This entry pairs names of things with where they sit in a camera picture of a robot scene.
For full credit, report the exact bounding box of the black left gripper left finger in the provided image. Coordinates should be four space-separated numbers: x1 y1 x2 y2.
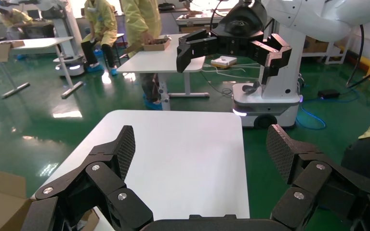
20 125 154 231

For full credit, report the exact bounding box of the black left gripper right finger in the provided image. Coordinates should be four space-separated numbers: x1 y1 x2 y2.
265 124 370 231

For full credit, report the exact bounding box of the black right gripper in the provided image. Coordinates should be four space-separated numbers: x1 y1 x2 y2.
176 0 292 86

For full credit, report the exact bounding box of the cardboard storage box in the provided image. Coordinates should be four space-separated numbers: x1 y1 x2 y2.
0 166 100 231

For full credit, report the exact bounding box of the white box-shaped floor device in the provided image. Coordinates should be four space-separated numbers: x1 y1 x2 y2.
210 55 238 69

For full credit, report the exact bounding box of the small open cardboard box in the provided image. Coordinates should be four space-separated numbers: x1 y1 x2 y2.
0 40 26 63
143 37 172 52

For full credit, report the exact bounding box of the closed cardboard box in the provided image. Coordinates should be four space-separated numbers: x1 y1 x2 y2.
304 36 330 53

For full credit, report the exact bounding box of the white work table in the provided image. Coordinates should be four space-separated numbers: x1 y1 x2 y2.
0 37 85 100
117 33 210 111
175 9 237 33

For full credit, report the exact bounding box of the person in black trousers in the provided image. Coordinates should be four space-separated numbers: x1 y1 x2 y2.
341 112 370 180

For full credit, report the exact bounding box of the white wheeled robot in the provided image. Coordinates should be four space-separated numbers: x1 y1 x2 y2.
40 0 86 77
231 25 306 130

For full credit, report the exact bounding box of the black power adapter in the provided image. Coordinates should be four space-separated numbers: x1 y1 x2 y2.
317 89 341 100

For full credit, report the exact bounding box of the person in yellow coat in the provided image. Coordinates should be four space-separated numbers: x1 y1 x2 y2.
120 0 164 111
80 0 119 77

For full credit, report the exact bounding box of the person with white headset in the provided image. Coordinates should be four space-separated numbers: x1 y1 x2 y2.
0 0 35 40

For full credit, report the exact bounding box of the blue floor cable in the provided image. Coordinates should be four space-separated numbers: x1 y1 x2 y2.
295 88 361 130

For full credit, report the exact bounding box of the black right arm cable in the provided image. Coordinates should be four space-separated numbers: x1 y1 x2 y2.
347 25 370 89

